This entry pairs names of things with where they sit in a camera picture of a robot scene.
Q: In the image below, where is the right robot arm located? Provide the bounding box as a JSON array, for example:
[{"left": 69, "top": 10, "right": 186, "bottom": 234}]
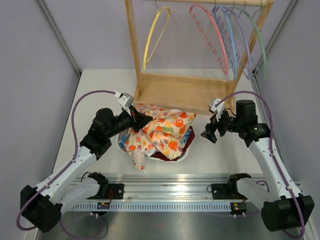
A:
[{"left": 201, "top": 98, "right": 315, "bottom": 232}]

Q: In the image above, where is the red polka dot skirt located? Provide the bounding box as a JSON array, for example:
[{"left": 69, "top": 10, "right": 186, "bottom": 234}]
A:
[{"left": 147, "top": 126, "right": 195, "bottom": 163}]

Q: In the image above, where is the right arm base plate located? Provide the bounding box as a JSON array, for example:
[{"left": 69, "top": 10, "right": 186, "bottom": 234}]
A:
[{"left": 206, "top": 182, "right": 251, "bottom": 200}]

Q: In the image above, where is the orange yellow floral skirt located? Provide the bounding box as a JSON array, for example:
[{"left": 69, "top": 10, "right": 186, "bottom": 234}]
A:
[{"left": 124, "top": 102, "right": 198, "bottom": 171}]

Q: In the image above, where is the yellow hanger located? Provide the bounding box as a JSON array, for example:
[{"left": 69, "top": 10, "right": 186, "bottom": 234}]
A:
[{"left": 142, "top": 0, "right": 172, "bottom": 71}]

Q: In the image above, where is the pink hanger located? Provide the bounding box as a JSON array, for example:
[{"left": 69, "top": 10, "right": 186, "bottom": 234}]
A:
[{"left": 189, "top": 3, "right": 229, "bottom": 76}]

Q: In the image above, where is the light blue hanger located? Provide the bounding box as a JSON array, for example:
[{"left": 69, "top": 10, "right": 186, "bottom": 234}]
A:
[{"left": 211, "top": 5, "right": 239, "bottom": 78}]

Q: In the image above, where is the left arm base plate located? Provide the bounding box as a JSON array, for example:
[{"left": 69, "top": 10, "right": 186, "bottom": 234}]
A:
[{"left": 99, "top": 183, "right": 125, "bottom": 200}]

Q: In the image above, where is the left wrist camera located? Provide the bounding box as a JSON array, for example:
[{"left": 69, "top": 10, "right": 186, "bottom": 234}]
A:
[{"left": 114, "top": 91, "right": 134, "bottom": 115}]

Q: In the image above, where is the lilac hanger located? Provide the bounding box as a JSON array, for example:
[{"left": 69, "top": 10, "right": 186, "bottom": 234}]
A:
[{"left": 220, "top": 5, "right": 252, "bottom": 80}]

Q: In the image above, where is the blue floral skirt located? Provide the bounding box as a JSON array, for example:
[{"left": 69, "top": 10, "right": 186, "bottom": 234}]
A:
[{"left": 117, "top": 127, "right": 195, "bottom": 151}]

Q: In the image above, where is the wooden clothes rack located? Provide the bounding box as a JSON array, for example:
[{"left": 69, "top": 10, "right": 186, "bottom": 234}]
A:
[{"left": 124, "top": 0, "right": 274, "bottom": 115}]

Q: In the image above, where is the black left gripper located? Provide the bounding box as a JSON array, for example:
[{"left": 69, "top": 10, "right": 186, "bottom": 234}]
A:
[{"left": 105, "top": 105, "right": 153, "bottom": 139}]

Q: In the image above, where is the mint green hanger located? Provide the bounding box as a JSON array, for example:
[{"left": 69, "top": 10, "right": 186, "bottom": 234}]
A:
[{"left": 236, "top": 7, "right": 268, "bottom": 79}]

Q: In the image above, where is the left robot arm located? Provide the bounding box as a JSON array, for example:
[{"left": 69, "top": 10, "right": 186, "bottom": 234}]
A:
[{"left": 16, "top": 106, "right": 153, "bottom": 233}]

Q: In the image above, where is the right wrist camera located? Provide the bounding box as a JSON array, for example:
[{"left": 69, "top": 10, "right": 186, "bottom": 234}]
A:
[{"left": 209, "top": 98, "right": 225, "bottom": 121}]

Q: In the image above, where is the white perforated plastic basket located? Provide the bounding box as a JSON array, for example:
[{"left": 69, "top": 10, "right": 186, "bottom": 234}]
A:
[{"left": 117, "top": 107, "right": 193, "bottom": 163}]

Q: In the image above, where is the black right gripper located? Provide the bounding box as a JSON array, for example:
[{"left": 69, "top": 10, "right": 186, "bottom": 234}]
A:
[{"left": 201, "top": 108, "right": 243, "bottom": 143}]

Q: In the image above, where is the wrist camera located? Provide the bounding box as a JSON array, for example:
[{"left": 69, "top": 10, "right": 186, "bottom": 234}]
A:
[
  {"left": 114, "top": 91, "right": 134, "bottom": 115},
  {"left": 209, "top": 98, "right": 225, "bottom": 121}
]

